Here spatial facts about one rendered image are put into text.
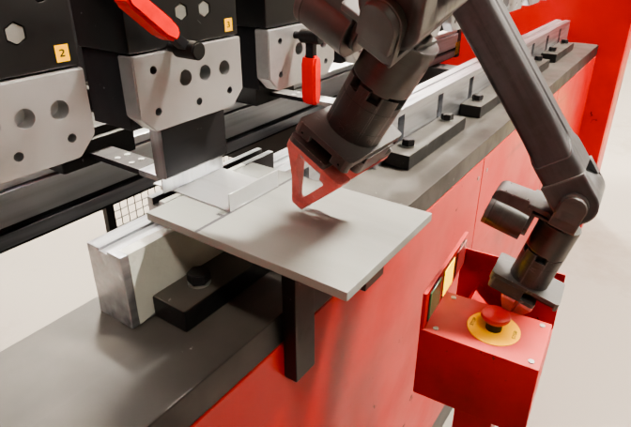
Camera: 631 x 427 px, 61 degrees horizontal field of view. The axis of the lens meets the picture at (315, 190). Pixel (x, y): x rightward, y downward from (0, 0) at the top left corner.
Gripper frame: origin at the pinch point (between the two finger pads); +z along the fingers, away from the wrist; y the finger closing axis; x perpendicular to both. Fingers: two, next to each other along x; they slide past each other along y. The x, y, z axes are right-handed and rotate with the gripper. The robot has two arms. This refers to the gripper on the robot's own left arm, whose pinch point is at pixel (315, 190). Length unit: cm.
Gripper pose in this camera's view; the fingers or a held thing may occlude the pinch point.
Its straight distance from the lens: 56.5
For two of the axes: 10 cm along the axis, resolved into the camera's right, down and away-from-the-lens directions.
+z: -4.0, 6.7, 6.2
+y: -5.8, 3.4, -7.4
